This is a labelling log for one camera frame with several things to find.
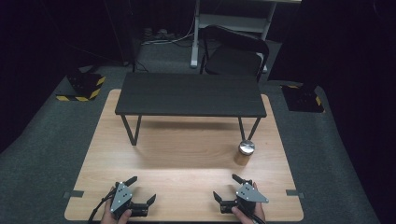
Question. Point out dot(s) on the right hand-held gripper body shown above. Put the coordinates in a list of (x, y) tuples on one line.
[(249, 194)]

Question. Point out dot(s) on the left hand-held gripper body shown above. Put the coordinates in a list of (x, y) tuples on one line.
[(122, 196)]

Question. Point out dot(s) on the amber jar with metal lid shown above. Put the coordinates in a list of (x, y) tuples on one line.
[(246, 149)]

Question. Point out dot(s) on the person's right hand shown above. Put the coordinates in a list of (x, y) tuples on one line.
[(260, 211)]

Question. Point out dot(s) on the person's left hand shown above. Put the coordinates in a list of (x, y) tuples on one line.
[(107, 214)]

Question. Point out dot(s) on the grey tape strip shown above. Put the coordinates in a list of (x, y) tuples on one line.
[(74, 194), (295, 193)]

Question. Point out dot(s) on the small black table shelf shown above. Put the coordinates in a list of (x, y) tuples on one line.
[(190, 93)]

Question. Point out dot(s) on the black yellow striped stand base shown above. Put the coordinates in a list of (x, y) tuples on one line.
[(85, 85), (303, 99)]

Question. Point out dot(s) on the black chair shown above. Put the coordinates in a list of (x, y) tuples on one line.
[(233, 59)]

